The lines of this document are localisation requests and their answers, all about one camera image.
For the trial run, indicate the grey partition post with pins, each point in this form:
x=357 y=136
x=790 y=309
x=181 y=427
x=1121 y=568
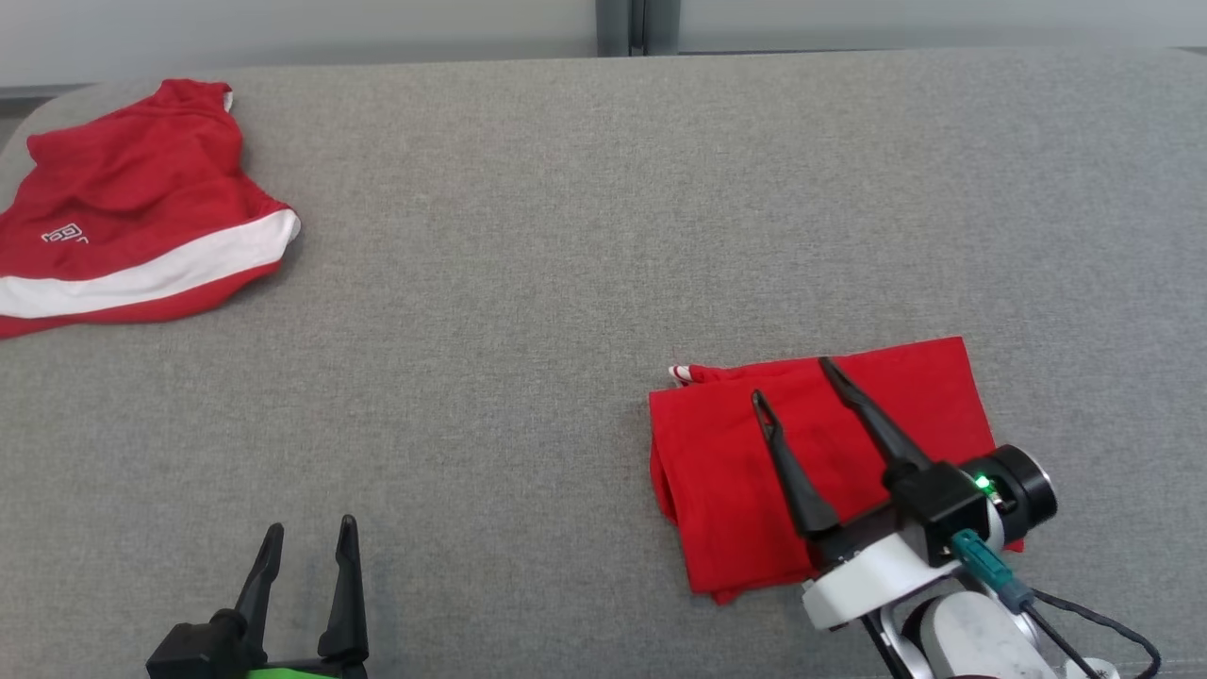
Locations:
x=636 y=24

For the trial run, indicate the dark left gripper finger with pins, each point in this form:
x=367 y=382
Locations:
x=346 y=604
x=262 y=589

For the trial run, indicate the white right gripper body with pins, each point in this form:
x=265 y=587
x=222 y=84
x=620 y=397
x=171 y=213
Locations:
x=868 y=580

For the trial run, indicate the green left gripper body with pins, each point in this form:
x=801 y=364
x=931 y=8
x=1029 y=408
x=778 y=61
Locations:
x=311 y=671

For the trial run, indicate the red shorts with white stripe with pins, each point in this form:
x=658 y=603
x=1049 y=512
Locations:
x=132 y=189

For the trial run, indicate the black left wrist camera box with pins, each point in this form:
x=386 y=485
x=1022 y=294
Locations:
x=198 y=651

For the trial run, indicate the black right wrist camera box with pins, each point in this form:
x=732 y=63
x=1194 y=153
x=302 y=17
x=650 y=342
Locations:
x=943 y=514

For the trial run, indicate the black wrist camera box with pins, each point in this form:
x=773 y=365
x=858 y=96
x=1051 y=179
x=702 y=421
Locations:
x=943 y=514
x=198 y=651

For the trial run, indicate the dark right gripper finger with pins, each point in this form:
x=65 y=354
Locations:
x=877 y=429
x=797 y=481

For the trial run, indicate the red white sports jersey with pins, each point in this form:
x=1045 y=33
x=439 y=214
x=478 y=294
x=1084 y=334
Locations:
x=717 y=490

